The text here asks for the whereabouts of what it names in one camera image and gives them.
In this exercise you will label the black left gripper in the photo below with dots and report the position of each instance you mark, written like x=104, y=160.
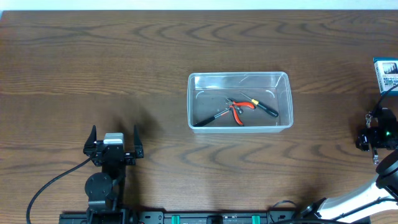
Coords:
x=113, y=154

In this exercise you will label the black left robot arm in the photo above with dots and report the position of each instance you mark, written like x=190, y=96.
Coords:
x=105, y=189

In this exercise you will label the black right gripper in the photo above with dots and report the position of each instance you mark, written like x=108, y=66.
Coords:
x=374, y=137

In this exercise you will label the blue white cardboard box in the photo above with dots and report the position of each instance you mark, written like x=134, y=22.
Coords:
x=386, y=73

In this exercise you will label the black yellow screwdriver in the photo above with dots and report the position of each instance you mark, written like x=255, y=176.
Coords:
x=269, y=110

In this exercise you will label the silver combination wrench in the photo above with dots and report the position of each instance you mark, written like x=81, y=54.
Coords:
x=368, y=118

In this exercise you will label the clear plastic storage container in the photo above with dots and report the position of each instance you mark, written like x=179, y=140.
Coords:
x=207, y=93

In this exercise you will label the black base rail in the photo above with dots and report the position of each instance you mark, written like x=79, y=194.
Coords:
x=177, y=218

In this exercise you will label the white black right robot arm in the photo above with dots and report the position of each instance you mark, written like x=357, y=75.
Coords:
x=380, y=193

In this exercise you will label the red handled pliers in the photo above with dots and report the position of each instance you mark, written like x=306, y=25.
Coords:
x=236, y=109

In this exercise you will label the small steel claw hammer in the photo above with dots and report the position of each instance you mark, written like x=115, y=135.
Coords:
x=212, y=118

